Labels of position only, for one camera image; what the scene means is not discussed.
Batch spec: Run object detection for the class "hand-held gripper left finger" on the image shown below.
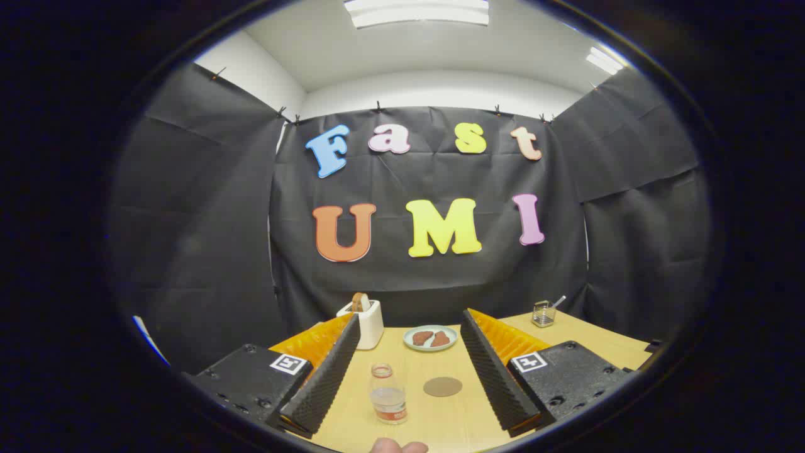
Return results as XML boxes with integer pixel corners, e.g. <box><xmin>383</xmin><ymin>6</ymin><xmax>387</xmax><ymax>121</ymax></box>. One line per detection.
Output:
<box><xmin>182</xmin><ymin>313</ymin><xmax>362</xmax><ymax>440</ymax></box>

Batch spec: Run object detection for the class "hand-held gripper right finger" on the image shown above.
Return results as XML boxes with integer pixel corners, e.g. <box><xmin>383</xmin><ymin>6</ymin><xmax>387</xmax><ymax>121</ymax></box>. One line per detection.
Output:
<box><xmin>460</xmin><ymin>308</ymin><xmax>636</xmax><ymax>439</ymax></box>

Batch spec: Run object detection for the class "round brown coaster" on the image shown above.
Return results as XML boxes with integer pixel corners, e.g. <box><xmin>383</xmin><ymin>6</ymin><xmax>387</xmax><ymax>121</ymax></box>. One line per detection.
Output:
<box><xmin>423</xmin><ymin>376</ymin><xmax>464</xmax><ymax>398</ymax></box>

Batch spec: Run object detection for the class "clear plastic juice bottle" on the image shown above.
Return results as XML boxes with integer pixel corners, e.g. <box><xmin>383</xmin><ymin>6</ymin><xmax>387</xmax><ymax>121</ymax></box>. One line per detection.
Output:
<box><xmin>368</xmin><ymin>363</ymin><xmax>408</xmax><ymax>425</ymax></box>

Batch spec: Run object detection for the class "white toaster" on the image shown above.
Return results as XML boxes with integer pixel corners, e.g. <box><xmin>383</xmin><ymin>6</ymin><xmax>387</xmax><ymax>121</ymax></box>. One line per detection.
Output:
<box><xmin>336</xmin><ymin>299</ymin><xmax>384</xmax><ymax>350</ymax></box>

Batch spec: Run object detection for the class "wooden table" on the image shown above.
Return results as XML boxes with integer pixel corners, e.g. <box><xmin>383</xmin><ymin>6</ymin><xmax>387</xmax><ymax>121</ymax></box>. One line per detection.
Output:
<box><xmin>269</xmin><ymin>308</ymin><xmax>655</xmax><ymax>453</ymax></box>

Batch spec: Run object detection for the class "pale green plate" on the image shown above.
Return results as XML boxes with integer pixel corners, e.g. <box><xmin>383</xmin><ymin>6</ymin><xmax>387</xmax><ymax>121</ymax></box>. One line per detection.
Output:
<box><xmin>402</xmin><ymin>325</ymin><xmax>458</xmax><ymax>352</ymax></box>

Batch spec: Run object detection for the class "small ceiling light panel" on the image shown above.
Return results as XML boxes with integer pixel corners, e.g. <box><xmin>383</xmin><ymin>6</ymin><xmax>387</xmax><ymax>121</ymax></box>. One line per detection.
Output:
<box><xmin>586</xmin><ymin>45</ymin><xmax>625</xmax><ymax>75</ymax></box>

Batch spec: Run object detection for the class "large ceiling light panel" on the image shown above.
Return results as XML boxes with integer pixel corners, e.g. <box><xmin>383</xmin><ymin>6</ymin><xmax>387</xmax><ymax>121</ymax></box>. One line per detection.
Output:
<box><xmin>343</xmin><ymin>0</ymin><xmax>490</xmax><ymax>29</ymax></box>

